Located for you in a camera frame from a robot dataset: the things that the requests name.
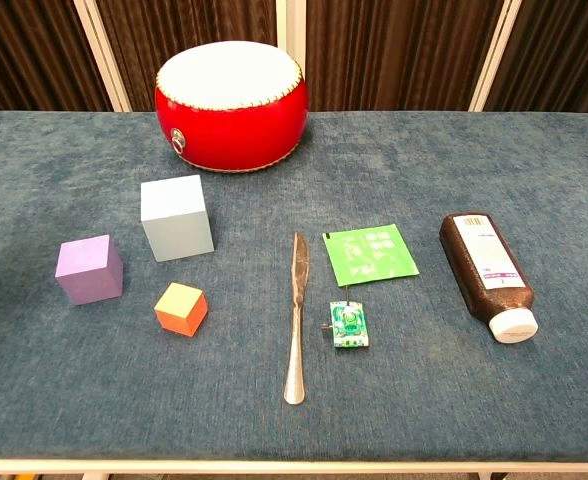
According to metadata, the green sachet packet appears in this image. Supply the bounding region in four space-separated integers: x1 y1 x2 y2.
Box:
322 223 420 288

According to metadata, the brown bottle white cap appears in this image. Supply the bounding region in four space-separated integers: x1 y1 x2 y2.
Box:
439 212 540 344

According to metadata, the large light blue cube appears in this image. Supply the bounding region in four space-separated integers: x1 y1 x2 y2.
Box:
139 174 216 263

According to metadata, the white partition post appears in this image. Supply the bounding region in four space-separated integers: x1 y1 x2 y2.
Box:
72 0 133 113
275 0 308 66
467 0 524 113

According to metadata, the small green circuit board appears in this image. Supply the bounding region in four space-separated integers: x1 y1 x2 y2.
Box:
320 284 373 350

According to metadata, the red drum white skin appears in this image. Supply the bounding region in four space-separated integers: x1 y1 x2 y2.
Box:
154 40 310 175

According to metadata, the blue table mat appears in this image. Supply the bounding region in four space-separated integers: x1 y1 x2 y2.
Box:
0 110 588 464

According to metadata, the metal butter knife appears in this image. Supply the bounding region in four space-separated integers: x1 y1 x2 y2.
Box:
282 231 310 406

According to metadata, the small orange cube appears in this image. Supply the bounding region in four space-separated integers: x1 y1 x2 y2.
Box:
153 281 209 338

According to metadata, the purple cube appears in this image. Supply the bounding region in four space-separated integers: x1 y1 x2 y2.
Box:
54 234 124 307

